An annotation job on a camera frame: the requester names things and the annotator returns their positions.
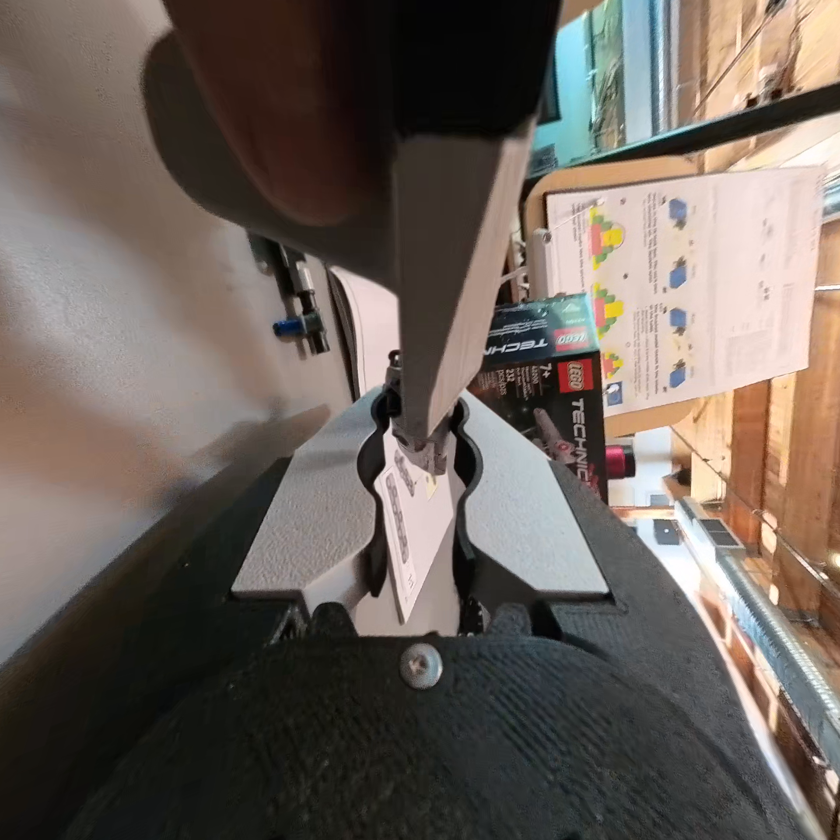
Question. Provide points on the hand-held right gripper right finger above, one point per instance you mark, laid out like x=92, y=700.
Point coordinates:
x=531, y=525

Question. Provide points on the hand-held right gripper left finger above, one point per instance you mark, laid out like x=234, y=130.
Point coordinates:
x=308, y=518

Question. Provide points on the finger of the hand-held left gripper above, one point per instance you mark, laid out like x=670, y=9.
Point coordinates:
x=453, y=262

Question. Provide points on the dark toy panel piece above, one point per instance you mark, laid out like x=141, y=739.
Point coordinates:
x=430, y=453

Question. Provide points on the grey toy beam assembly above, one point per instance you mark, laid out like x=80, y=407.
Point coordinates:
x=308, y=308

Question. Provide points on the person's left hand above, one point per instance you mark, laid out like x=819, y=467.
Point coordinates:
x=295, y=98

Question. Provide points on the open instruction booklet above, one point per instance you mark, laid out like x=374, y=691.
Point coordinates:
x=426, y=551

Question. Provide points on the red and black cylinder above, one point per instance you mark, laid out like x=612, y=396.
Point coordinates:
x=620, y=459

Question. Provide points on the dark toy set box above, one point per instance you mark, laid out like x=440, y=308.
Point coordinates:
x=571, y=420

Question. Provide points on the wooden display board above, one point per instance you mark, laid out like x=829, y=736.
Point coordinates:
x=649, y=423

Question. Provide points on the black steel beam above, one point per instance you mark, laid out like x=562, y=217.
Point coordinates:
x=722, y=128

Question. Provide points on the white printed instruction sheet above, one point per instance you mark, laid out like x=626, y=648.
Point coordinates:
x=722, y=282

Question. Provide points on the silver ribbed air duct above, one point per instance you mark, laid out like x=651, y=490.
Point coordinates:
x=774, y=630

